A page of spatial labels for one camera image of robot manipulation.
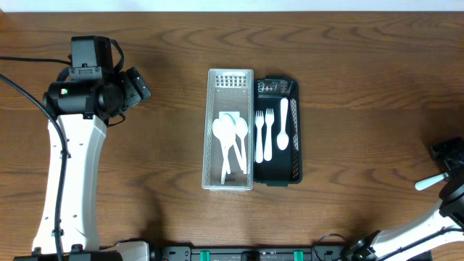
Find white plastic fork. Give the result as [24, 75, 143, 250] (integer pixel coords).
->
[276, 98, 289, 151]
[254, 110, 265, 163]
[415, 172, 449, 191]
[264, 108, 275, 161]

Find white plastic spoon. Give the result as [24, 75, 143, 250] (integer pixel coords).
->
[221, 115, 236, 185]
[236, 117, 248, 175]
[212, 118, 232, 175]
[233, 140, 246, 174]

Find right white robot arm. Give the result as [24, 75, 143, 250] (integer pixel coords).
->
[344, 137, 463, 260]

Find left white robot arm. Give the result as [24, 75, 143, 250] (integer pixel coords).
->
[26, 36, 153, 260]

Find clear plastic basket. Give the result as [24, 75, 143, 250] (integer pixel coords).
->
[202, 69, 254, 191]

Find dark green plastic basket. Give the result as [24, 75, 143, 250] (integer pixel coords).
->
[254, 75, 303, 187]

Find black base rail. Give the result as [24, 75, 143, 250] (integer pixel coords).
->
[149, 239, 354, 261]

